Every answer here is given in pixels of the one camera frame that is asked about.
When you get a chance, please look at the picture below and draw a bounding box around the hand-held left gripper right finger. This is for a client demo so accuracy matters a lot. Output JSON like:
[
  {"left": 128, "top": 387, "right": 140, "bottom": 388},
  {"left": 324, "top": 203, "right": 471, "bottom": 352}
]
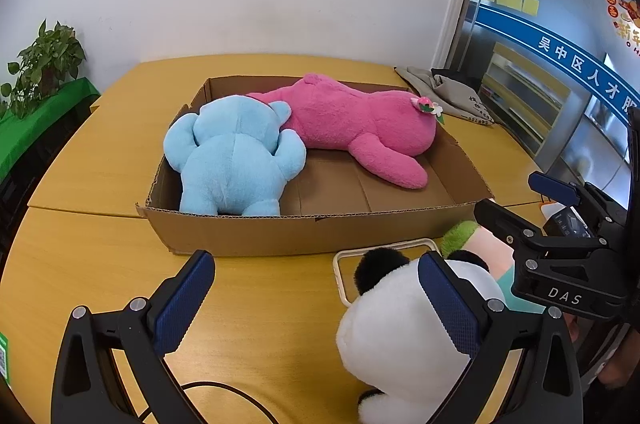
[{"left": 417, "top": 249, "right": 586, "bottom": 424}]

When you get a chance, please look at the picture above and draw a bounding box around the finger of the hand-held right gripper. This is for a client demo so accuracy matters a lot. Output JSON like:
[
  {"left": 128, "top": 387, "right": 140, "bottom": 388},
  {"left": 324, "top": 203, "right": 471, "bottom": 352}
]
[
  {"left": 528, "top": 171, "right": 628, "bottom": 237},
  {"left": 474, "top": 199, "right": 608, "bottom": 256}
]

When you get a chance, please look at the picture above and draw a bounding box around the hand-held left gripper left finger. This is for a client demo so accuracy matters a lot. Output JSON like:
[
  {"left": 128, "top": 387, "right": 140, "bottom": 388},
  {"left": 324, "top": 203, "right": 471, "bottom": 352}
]
[{"left": 50, "top": 249, "right": 217, "bottom": 424}]

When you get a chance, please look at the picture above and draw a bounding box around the pink plush toy teal outfit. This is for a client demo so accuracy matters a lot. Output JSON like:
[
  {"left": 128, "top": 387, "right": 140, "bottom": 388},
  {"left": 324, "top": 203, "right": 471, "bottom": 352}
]
[{"left": 439, "top": 220, "right": 526, "bottom": 307}]

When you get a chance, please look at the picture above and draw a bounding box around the panda plush toy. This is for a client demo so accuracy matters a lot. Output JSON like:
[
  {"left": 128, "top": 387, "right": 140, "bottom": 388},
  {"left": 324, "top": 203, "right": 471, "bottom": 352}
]
[{"left": 336, "top": 247, "right": 506, "bottom": 424}]

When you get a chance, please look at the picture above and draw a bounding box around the cream rectangular frame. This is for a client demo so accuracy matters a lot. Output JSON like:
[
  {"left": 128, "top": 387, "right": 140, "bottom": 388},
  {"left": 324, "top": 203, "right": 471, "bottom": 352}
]
[{"left": 333, "top": 238, "right": 441, "bottom": 307}]

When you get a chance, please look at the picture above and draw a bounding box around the brown cardboard box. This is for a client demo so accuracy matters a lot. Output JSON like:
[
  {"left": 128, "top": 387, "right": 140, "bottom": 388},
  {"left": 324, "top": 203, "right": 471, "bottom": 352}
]
[{"left": 136, "top": 76, "right": 496, "bottom": 257}]

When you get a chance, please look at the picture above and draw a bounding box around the wooden desktop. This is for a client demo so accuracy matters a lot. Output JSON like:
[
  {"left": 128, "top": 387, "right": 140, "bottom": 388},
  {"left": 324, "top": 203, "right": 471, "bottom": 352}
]
[{"left": 0, "top": 53, "right": 591, "bottom": 424}]

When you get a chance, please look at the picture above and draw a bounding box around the person's right hand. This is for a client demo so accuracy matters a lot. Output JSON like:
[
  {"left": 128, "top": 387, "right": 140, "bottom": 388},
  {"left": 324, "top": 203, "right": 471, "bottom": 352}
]
[{"left": 565, "top": 313, "right": 640, "bottom": 391}]

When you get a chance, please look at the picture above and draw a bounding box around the black product box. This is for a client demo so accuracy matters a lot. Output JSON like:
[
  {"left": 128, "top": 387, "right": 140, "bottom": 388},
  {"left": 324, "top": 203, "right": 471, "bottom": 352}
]
[{"left": 544, "top": 209, "right": 596, "bottom": 239}]

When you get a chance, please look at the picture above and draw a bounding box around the grey cloth bag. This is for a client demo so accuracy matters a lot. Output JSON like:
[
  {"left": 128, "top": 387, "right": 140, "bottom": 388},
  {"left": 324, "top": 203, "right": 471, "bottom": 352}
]
[{"left": 395, "top": 65, "right": 496, "bottom": 127}]

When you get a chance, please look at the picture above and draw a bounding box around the blue banner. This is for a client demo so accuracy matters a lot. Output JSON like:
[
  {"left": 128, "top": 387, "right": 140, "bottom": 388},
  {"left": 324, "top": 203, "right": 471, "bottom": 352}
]
[{"left": 472, "top": 0, "right": 640, "bottom": 115}]

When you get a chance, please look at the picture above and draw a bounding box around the light blue plush toy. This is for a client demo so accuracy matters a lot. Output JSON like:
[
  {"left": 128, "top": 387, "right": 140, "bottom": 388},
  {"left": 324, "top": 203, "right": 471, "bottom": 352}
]
[{"left": 164, "top": 94, "right": 307, "bottom": 216}]

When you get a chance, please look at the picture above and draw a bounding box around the magenta bear plush toy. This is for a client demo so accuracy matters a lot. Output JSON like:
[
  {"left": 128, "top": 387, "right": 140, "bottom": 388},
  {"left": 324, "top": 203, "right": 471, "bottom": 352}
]
[{"left": 245, "top": 73, "right": 445, "bottom": 190}]

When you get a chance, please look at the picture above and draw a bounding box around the red festive window sticker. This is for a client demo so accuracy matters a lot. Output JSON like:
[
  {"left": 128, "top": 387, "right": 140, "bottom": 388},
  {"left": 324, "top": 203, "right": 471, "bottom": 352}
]
[{"left": 602, "top": 0, "right": 640, "bottom": 55}]

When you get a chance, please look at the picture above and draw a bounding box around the green cloth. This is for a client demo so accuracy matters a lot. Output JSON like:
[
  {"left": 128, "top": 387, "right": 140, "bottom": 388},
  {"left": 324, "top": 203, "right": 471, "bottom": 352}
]
[{"left": 0, "top": 78, "right": 101, "bottom": 185}]

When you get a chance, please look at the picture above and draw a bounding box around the large potted green plant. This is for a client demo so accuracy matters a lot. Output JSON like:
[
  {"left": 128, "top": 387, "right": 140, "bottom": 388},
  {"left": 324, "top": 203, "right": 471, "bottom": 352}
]
[{"left": 0, "top": 19, "right": 87, "bottom": 120}]

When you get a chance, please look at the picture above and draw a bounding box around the black cable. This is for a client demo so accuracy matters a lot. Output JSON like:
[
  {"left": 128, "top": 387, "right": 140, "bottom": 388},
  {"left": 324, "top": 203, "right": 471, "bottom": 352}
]
[{"left": 135, "top": 380, "right": 279, "bottom": 424}]

